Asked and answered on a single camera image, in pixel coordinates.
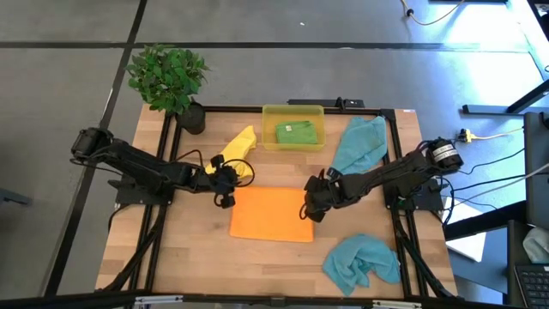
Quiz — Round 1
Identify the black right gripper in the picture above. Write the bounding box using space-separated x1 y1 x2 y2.
299 169 344 223

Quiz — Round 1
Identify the yellow microfiber towel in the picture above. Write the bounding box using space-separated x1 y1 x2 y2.
204 124 258 179

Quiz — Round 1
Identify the orange microfiber towel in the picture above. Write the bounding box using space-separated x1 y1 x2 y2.
228 185 316 244

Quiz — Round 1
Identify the green microfiber towel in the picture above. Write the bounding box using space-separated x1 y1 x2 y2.
274 119 320 146

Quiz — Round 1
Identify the blue microfiber towel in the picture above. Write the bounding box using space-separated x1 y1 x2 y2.
322 233 402 298
329 115 389 177

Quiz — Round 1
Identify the black plant pot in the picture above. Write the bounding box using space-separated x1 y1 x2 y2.
176 101 208 136

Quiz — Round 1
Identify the yellow translucent plastic bin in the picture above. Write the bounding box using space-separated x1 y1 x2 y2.
261 103 327 152

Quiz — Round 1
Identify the black bar device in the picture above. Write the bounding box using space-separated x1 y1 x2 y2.
287 97 366 109

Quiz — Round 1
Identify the artificial green leafy plant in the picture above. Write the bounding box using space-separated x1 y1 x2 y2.
125 43 211 116

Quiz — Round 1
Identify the white paper sheet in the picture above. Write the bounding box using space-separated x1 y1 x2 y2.
444 201 488 264

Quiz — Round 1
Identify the black desk leg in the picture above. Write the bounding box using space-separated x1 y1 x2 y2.
462 79 549 116

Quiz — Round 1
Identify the grey floor object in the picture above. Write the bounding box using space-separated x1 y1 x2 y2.
0 187 33 208

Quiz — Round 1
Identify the grey computer case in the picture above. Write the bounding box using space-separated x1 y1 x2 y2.
523 112 549 229

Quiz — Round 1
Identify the white crumpled cloth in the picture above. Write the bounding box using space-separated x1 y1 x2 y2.
522 227 549 264

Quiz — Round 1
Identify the black laptop keyboard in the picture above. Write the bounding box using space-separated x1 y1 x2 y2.
513 262 549 309

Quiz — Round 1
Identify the black metal table frame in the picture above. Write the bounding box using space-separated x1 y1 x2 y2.
96 105 460 309

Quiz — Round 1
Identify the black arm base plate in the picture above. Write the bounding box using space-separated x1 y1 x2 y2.
383 178 445 212
106 178 175 207

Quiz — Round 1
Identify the silver frame bracket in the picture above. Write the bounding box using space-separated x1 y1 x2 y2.
133 294 185 308
371 299 423 309

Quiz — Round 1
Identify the yellow power cable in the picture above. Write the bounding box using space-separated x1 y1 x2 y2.
474 126 525 142

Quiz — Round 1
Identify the white floor cable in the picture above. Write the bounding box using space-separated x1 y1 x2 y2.
400 0 467 27

